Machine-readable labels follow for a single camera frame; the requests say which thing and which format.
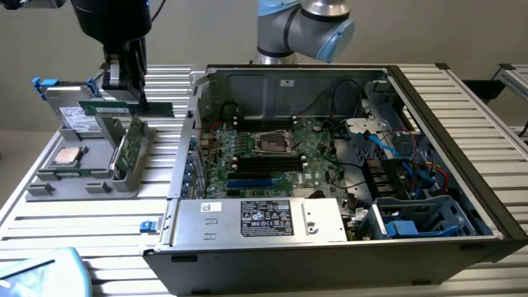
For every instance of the grey parts rack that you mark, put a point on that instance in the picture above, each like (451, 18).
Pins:
(88, 161)

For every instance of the light blue object with screen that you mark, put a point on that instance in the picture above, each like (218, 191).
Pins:
(42, 272)

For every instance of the metal frame beside table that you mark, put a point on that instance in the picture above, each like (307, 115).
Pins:
(511, 83)

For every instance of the CPU socket with metal frame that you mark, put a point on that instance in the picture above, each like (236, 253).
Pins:
(268, 143)

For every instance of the hard disk with blue caddy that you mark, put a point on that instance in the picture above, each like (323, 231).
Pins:
(76, 105)

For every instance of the green RAM module in tray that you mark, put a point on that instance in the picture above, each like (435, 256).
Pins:
(131, 145)

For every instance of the silver power supply unit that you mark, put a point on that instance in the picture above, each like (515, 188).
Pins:
(255, 221)

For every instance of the blue case latch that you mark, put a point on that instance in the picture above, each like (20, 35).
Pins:
(148, 226)

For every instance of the black RAM slot bank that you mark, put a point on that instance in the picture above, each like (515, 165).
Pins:
(268, 163)
(264, 123)

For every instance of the green RAM stick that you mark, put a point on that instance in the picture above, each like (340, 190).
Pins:
(159, 109)

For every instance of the green Dell motherboard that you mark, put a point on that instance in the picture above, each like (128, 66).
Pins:
(272, 161)

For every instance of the open black PC case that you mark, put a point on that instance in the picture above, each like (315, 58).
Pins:
(330, 191)

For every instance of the blue expansion slot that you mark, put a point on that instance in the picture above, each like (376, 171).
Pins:
(251, 183)

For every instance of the silver chipset heatsink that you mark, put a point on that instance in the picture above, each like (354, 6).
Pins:
(304, 193)

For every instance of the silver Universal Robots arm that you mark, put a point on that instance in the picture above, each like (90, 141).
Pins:
(284, 28)

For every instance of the silver CPU chip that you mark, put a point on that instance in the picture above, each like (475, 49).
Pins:
(68, 154)

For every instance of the metal disk bay cage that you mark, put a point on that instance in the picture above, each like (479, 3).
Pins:
(424, 216)

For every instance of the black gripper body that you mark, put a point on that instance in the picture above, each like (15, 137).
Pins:
(114, 23)

